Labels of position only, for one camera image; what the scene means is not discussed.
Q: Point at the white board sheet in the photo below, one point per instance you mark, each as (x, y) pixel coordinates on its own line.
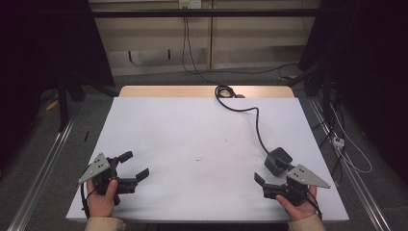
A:
(192, 144)

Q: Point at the white wall socket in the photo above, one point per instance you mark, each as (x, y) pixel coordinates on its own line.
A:
(190, 3)

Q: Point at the person's right hand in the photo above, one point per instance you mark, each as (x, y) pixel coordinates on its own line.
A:
(301, 211)

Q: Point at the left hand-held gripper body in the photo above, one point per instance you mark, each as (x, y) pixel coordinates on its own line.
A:
(97, 166)

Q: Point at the black horizontal bar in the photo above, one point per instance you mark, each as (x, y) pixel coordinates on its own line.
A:
(198, 13)

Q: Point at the black power adapter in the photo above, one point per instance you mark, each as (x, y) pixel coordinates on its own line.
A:
(277, 160)

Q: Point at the dark curtain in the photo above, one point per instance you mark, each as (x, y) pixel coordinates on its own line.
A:
(38, 64)
(369, 64)

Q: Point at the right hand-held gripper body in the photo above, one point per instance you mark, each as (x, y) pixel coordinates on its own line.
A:
(303, 178)

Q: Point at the aluminium floor rail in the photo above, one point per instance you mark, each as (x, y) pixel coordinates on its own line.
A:
(41, 174)
(349, 170)

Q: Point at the wooden table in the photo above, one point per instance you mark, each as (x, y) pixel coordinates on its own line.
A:
(166, 91)

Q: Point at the black metal stand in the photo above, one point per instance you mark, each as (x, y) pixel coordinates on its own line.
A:
(63, 102)

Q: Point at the person's left hand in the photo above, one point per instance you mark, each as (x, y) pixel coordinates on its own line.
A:
(101, 205)

